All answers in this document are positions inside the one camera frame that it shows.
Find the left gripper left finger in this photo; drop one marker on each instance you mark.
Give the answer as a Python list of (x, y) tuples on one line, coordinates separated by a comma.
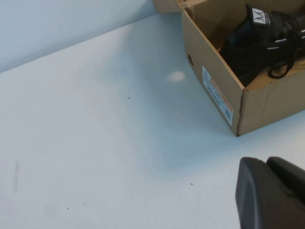
[(262, 198)]

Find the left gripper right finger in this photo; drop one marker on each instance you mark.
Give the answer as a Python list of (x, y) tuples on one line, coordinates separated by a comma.
[(288, 168)]

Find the brown cardboard shoe box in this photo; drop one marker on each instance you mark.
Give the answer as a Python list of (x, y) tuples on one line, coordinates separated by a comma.
[(262, 107)]

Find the black knit sneaker with laces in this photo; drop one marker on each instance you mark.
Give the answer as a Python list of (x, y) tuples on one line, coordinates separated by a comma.
[(250, 52)]

